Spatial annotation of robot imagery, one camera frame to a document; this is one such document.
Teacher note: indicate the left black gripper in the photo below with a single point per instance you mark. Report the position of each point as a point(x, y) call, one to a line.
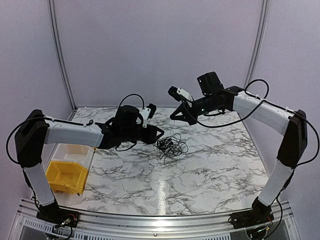
point(150, 138)

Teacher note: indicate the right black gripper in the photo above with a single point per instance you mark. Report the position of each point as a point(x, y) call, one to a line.
point(188, 116)

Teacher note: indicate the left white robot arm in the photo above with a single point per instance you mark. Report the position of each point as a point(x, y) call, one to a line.
point(128, 125)

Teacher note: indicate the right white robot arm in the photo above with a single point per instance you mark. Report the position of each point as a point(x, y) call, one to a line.
point(292, 125)

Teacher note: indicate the white middle bin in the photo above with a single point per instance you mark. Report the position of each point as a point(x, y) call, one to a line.
point(80, 154)

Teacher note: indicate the near yellow bin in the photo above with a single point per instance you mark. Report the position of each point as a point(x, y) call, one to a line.
point(68, 177)

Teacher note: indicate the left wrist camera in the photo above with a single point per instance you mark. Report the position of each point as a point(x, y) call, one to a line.
point(145, 114)

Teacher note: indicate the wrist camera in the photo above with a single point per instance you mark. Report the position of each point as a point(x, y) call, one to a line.
point(177, 93)
point(145, 114)

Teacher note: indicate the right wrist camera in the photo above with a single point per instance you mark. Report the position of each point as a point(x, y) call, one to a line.
point(177, 93)

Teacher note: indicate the left aluminium corner post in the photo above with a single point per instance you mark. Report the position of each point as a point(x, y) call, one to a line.
point(59, 53)

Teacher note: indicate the aluminium corner post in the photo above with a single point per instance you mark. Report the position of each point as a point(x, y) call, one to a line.
point(59, 53)
point(259, 35)

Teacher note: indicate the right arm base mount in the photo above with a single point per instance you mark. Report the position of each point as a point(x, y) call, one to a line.
point(257, 215)

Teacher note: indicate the right aluminium corner post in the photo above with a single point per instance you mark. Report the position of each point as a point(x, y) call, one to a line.
point(259, 35)

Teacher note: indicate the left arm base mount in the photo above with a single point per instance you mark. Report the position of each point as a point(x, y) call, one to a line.
point(52, 213)

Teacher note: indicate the aluminium front rail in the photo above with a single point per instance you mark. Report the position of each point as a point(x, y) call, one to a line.
point(103, 226)

